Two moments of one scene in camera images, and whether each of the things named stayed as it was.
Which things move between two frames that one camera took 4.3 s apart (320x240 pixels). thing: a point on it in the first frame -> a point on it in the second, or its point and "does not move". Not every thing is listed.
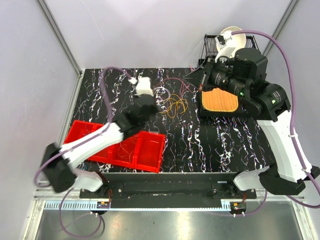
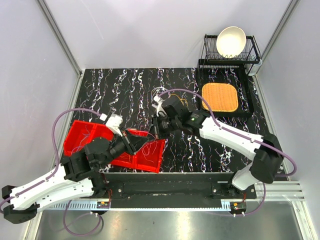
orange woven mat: x=219 y=100 does not move
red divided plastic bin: x=143 y=150 does not move
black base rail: x=169 y=190 does not move
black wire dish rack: x=210 y=51 does not move
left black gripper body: x=155 y=109 -> x=120 y=146
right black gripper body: x=221 y=77 -> x=166 y=125
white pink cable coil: x=171 y=91 -> x=150 y=134
